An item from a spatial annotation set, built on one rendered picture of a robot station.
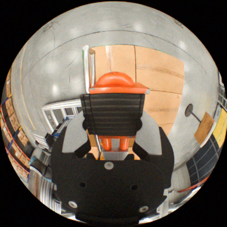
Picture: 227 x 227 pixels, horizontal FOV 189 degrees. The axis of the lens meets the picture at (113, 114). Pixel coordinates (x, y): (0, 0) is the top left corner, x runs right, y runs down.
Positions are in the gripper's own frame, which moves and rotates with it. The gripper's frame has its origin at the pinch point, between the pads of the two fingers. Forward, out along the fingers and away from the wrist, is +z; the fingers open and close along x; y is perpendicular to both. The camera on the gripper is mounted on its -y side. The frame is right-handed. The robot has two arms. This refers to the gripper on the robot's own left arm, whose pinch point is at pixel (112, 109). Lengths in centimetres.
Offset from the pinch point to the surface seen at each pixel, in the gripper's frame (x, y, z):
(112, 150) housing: -0.3, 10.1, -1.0
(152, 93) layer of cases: 34, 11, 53
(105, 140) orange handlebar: -1.7, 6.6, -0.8
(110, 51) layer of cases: -3, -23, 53
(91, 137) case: -14.0, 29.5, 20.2
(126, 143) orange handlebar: 2.7, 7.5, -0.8
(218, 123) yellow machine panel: 730, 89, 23
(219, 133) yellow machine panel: 732, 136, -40
